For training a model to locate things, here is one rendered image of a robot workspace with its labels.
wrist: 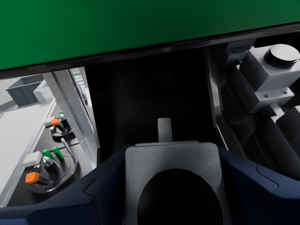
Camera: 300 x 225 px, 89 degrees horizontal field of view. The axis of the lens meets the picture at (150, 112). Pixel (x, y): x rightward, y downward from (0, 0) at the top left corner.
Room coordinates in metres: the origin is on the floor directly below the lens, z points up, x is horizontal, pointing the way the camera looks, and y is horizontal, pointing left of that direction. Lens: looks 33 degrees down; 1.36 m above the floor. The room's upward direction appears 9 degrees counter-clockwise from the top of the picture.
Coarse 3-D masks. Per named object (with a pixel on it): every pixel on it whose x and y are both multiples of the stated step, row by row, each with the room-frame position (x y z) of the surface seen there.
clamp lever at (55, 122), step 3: (57, 117) 0.51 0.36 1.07; (51, 120) 0.49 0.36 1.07; (54, 120) 0.48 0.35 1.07; (57, 120) 0.49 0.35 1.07; (51, 123) 0.47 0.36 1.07; (54, 123) 0.48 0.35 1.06; (57, 123) 0.48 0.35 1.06; (57, 126) 0.49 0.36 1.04; (60, 126) 0.49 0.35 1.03; (60, 129) 0.50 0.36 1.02; (63, 129) 0.50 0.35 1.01
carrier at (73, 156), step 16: (64, 144) 0.36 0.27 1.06; (32, 160) 0.38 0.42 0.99; (48, 160) 0.32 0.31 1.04; (64, 160) 0.36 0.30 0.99; (80, 160) 0.36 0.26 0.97; (48, 176) 0.30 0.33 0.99; (64, 176) 0.29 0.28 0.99; (80, 176) 0.30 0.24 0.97; (16, 192) 0.28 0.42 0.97; (32, 192) 0.27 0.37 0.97; (48, 192) 0.25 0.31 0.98
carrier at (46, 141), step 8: (48, 120) 0.63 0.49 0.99; (64, 120) 0.55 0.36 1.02; (48, 128) 0.59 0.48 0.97; (56, 128) 0.55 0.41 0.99; (40, 136) 0.54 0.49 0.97; (48, 136) 0.53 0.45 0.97; (56, 136) 0.49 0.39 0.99; (64, 136) 0.49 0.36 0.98; (72, 136) 0.50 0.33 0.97; (40, 144) 0.48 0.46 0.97; (48, 144) 0.48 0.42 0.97; (56, 144) 0.47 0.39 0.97; (72, 144) 0.45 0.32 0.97
